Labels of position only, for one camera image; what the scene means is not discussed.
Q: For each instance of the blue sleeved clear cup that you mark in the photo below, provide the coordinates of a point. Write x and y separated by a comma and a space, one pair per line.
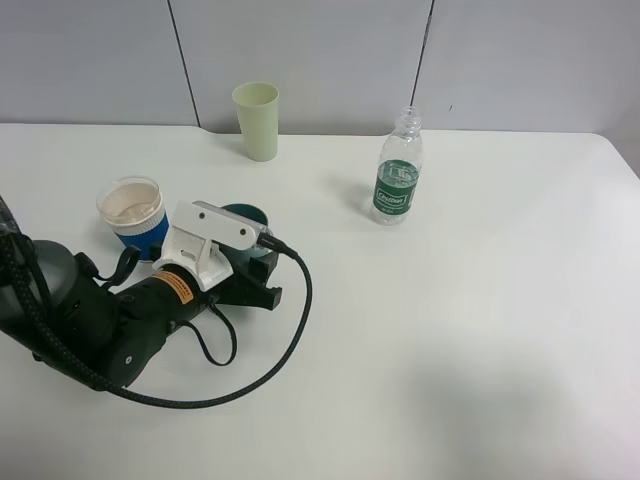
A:
133, 208

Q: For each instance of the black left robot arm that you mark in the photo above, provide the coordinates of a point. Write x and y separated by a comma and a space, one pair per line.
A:
117, 334

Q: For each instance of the pale green tall cup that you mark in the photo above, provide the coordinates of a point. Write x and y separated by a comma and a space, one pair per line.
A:
257, 109

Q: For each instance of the teal plastic cup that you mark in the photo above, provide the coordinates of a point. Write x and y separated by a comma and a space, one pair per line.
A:
252, 213

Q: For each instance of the clear green label water bottle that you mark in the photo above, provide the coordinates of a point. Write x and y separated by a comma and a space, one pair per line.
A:
399, 169

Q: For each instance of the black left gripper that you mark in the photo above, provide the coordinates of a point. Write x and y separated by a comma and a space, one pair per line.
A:
175, 295

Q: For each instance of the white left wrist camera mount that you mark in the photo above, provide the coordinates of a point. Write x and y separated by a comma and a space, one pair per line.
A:
196, 233

